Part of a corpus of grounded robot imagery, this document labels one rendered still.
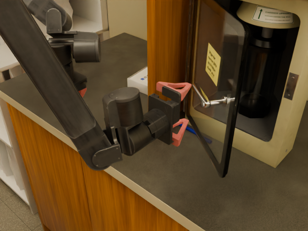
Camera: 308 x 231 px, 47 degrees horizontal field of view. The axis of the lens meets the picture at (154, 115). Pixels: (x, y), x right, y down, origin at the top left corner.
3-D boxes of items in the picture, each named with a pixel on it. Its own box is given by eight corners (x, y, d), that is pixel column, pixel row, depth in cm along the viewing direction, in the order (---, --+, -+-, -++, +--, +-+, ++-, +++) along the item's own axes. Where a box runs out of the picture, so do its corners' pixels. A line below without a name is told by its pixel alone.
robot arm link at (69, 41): (46, 33, 85) (41, 43, 81) (75, 32, 86) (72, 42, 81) (51, 59, 89) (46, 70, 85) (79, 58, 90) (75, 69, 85)
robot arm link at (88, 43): (54, 17, 89) (45, 8, 81) (100, 16, 90) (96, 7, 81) (56, 64, 90) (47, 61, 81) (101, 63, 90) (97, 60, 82)
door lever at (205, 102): (211, 87, 87) (211, 78, 86) (226, 109, 80) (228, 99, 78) (190, 90, 86) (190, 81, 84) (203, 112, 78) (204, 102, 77)
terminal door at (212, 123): (186, 112, 113) (195, -18, 89) (224, 180, 89) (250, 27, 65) (184, 112, 113) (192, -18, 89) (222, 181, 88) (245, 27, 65)
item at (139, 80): (146, 74, 143) (146, 65, 140) (179, 86, 135) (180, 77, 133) (127, 87, 135) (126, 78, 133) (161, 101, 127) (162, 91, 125)
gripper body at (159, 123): (178, 102, 72) (153, 118, 67) (175, 142, 78) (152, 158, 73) (154, 91, 76) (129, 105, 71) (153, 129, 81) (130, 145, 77)
